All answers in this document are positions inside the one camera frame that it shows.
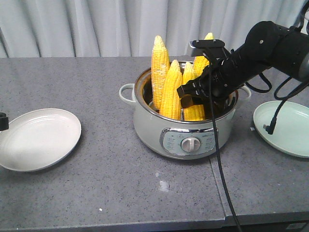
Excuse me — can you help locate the corn cob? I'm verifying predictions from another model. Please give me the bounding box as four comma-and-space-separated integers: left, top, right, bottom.
159, 59, 183, 120
182, 62, 206, 121
193, 32, 214, 76
151, 35, 170, 110

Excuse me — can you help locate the grey curtain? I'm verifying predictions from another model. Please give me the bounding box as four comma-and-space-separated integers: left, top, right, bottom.
0, 0, 304, 58

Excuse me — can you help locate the black camera cable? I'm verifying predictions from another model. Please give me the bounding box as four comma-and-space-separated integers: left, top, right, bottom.
204, 52, 243, 232

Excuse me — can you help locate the cream white plate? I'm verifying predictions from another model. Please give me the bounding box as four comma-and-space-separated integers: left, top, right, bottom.
0, 108, 82, 172

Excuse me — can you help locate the light green plate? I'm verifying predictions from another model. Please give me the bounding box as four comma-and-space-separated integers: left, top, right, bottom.
253, 101, 309, 158

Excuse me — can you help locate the pale green electric pot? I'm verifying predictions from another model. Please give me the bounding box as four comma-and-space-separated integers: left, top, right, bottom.
119, 69, 252, 160

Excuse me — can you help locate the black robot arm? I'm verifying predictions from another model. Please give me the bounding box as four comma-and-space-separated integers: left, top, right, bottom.
177, 21, 309, 108

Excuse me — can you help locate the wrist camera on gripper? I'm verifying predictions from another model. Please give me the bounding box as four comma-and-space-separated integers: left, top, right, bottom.
188, 39, 225, 58

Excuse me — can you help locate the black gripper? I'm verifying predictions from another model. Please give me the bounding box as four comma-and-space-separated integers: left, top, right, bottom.
177, 47, 263, 112

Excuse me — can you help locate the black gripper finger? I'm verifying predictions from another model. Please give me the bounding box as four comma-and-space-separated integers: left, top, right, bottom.
0, 112, 9, 131

